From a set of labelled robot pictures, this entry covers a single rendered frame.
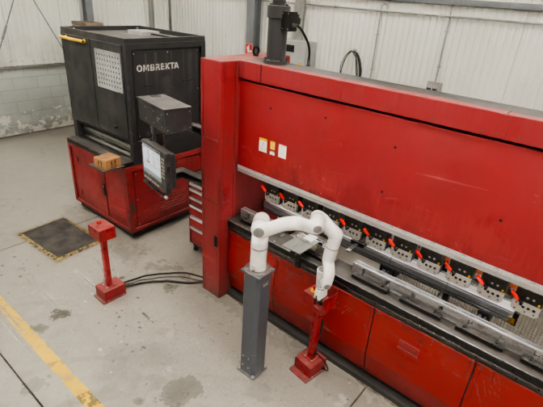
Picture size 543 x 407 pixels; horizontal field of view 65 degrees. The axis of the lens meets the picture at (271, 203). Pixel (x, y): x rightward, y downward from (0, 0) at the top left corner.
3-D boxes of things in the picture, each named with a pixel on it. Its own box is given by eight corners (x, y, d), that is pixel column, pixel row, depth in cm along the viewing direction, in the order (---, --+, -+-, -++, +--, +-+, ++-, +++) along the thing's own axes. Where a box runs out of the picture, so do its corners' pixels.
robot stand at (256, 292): (252, 380, 342) (258, 279, 297) (236, 368, 352) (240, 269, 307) (267, 367, 354) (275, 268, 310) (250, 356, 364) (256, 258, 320)
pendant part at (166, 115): (143, 187, 396) (136, 95, 359) (167, 182, 411) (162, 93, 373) (168, 208, 362) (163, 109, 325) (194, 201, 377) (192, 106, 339)
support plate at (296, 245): (281, 245, 341) (281, 245, 340) (301, 234, 359) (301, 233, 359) (299, 254, 331) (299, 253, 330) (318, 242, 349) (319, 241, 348)
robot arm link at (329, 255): (343, 256, 286) (331, 291, 300) (336, 243, 300) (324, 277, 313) (331, 255, 284) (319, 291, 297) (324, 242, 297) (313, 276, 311)
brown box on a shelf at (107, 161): (88, 165, 467) (86, 154, 461) (109, 159, 485) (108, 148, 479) (103, 173, 450) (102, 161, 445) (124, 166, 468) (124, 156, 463)
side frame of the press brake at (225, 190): (202, 287, 444) (199, 56, 342) (257, 256, 503) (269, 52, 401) (218, 299, 430) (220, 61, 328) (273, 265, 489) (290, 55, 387)
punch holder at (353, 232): (342, 233, 327) (345, 215, 320) (347, 230, 333) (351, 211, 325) (359, 241, 318) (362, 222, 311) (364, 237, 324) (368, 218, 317)
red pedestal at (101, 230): (93, 295, 422) (82, 222, 385) (115, 284, 439) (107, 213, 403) (103, 304, 411) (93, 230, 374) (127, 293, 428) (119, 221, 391)
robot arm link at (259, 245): (249, 250, 295) (250, 220, 285) (253, 237, 312) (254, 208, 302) (267, 252, 295) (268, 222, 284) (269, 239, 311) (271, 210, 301)
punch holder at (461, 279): (444, 279, 281) (450, 258, 274) (448, 274, 287) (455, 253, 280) (467, 289, 273) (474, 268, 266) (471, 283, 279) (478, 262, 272)
